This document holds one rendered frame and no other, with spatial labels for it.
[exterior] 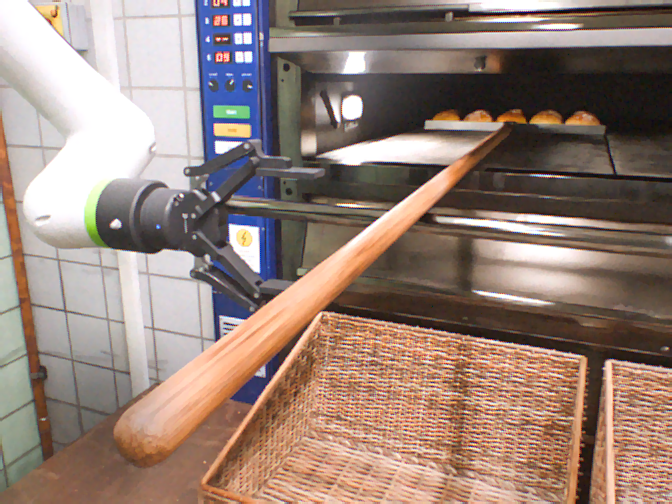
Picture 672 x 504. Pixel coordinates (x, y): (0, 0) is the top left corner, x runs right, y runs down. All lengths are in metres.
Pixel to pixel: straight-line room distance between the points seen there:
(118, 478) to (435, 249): 0.79
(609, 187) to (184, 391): 0.95
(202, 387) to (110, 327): 1.42
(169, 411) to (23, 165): 1.53
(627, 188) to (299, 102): 0.65
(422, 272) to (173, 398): 0.95
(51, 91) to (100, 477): 0.80
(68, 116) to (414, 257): 0.71
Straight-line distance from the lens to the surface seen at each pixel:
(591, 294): 1.19
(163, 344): 1.64
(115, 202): 0.75
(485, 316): 1.25
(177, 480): 1.30
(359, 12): 1.11
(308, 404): 1.34
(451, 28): 1.02
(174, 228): 0.72
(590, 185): 1.16
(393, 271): 1.24
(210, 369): 0.33
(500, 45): 1.00
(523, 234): 0.79
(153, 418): 0.30
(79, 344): 1.85
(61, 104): 0.85
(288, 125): 1.28
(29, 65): 0.84
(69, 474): 1.38
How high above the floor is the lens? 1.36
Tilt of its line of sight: 17 degrees down
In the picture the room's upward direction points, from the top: straight up
